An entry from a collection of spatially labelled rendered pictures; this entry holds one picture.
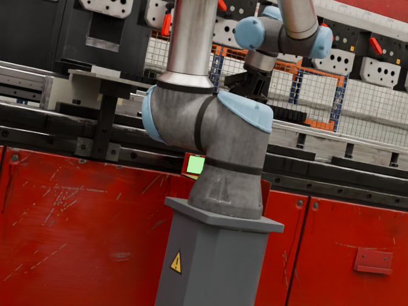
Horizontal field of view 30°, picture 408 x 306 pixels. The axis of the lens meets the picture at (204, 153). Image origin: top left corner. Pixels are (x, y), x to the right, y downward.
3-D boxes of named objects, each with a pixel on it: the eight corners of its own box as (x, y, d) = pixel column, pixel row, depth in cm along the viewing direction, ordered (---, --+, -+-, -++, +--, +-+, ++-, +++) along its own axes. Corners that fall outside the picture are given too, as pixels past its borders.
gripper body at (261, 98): (235, 115, 192) (252, 71, 187) (223, 101, 199) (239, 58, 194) (260, 120, 195) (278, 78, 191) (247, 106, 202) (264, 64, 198)
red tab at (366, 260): (356, 270, 251) (360, 250, 251) (353, 269, 253) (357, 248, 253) (391, 274, 258) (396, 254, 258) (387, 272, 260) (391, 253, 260)
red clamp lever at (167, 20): (163, 35, 220) (170, 2, 220) (158, 35, 224) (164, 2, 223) (169, 36, 221) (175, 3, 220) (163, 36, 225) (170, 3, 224)
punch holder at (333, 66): (313, 67, 248) (324, 17, 247) (299, 66, 256) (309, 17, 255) (350, 76, 255) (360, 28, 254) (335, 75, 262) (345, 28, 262)
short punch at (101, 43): (86, 44, 218) (93, 11, 218) (84, 44, 220) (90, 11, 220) (118, 51, 223) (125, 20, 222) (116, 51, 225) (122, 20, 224)
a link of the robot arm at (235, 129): (250, 167, 144) (265, 97, 143) (188, 153, 149) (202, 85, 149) (272, 169, 155) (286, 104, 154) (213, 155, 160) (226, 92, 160)
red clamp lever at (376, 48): (375, 36, 252) (388, 60, 256) (368, 36, 256) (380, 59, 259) (371, 39, 252) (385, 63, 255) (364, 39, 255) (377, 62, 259)
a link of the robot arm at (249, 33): (277, 20, 172) (294, 19, 182) (232, 14, 177) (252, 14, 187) (272, 55, 174) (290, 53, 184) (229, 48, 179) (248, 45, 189)
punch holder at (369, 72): (362, 79, 257) (372, 31, 256) (346, 78, 265) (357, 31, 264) (396, 88, 264) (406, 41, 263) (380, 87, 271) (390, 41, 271)
